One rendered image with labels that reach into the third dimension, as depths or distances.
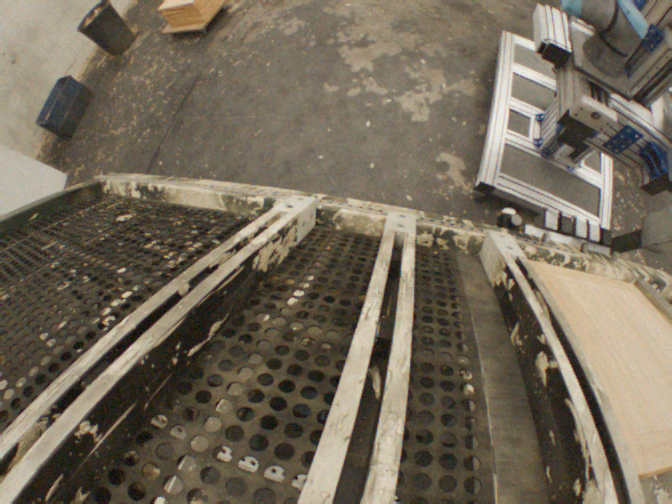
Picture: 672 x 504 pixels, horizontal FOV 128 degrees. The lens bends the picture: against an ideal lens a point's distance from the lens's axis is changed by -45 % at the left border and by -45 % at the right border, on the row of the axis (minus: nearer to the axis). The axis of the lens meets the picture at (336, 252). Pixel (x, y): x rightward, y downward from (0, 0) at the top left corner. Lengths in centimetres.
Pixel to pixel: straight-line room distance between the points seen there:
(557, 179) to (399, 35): 150
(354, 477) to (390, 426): 5
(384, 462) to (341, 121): 184
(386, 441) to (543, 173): 165
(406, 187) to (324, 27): 151
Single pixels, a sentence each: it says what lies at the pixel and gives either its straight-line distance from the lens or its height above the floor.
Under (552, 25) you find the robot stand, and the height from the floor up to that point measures 94.
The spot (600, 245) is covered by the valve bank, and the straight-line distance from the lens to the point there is 115.
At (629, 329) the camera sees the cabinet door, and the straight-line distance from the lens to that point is 73.
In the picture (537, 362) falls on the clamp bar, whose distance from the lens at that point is 42.
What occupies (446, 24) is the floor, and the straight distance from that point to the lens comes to 264.
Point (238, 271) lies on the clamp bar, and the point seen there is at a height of 122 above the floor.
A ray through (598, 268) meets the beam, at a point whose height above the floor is 90.
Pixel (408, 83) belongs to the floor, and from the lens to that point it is 210.
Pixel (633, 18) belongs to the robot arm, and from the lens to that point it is 100.
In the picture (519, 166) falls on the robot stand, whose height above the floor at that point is 21.
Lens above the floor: 159
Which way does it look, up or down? 78 degrees down
